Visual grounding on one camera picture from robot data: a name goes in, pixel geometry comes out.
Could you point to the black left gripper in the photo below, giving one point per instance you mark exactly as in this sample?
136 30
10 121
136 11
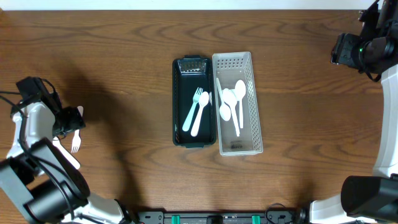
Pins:
71 121

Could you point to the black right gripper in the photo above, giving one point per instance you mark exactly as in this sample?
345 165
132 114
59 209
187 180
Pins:
342 50

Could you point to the white plastic fork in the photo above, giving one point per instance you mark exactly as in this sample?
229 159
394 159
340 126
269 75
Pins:
56 142
76 141

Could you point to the mint green plastic utensil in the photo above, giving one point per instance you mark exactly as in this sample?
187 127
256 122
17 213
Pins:
188 120

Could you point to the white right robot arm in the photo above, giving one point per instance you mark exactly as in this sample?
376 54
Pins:
368 199

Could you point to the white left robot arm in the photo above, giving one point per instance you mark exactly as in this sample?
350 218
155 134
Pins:
44 185

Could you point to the clear perforated plastic basket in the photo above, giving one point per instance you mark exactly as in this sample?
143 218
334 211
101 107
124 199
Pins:
229 68

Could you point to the dark green plastic tray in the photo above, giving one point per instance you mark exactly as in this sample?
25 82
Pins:
189 73

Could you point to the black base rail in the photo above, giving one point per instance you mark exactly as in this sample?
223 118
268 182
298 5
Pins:
270 216

